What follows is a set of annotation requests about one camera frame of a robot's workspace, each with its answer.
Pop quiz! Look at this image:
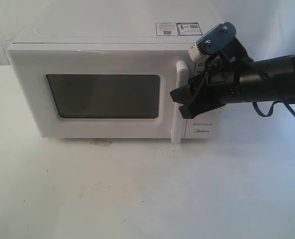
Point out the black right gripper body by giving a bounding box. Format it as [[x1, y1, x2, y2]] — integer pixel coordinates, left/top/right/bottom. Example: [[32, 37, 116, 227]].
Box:
[[187, 53, 245, 110]]

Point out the white microwave door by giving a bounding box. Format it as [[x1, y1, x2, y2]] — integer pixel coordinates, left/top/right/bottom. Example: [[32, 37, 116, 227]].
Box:
[[7, 43, 194, 142]]

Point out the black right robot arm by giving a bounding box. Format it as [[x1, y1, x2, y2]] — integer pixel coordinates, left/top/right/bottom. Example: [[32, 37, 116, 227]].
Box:
[[170, 54, 295, 119]]

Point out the blue warning sticker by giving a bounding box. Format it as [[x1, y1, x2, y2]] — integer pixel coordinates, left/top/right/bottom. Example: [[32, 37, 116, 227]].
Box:
[[155, 22, 203, 36]]

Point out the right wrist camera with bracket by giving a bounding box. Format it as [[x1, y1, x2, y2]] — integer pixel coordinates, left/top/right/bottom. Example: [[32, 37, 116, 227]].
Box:
[[188, 22, 236, 62]]

